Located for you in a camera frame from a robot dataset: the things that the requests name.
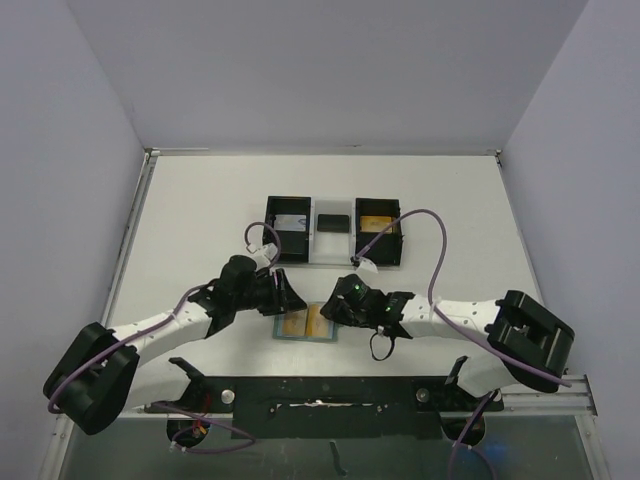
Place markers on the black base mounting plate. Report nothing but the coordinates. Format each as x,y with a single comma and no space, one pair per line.
332,407

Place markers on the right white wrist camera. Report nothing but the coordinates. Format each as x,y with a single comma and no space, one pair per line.
364,266

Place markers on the black left bin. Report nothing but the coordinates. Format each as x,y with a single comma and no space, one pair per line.
294,245

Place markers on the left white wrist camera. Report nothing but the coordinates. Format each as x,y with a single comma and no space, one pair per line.
263,255

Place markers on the gold card in bin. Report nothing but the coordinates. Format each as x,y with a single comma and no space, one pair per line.
377,224

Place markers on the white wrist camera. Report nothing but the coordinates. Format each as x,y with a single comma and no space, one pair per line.
364,266
263,255

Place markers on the black card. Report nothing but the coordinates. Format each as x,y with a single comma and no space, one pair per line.
333,223

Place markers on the silver blue card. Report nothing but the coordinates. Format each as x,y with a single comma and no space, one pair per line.
290,222

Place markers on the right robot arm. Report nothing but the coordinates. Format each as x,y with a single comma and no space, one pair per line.
521,341

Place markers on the black bin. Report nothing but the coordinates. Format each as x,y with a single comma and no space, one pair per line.
294,245
383,249

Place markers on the gold card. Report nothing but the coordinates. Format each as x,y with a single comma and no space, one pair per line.
293,324
317,325
377,224

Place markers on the white middle bin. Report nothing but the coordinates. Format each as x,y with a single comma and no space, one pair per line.
331,249

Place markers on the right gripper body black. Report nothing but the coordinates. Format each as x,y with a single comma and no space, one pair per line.
341,301

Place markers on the aluminium front rail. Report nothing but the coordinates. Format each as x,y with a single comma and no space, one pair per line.
550,395

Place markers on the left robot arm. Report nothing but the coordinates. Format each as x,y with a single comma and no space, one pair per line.
99,376

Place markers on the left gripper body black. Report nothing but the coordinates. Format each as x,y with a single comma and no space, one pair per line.
279,292

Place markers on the green leather card holder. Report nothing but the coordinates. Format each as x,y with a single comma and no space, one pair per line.
276,333

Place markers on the black right bin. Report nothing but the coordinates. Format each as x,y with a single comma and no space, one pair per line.
383,249

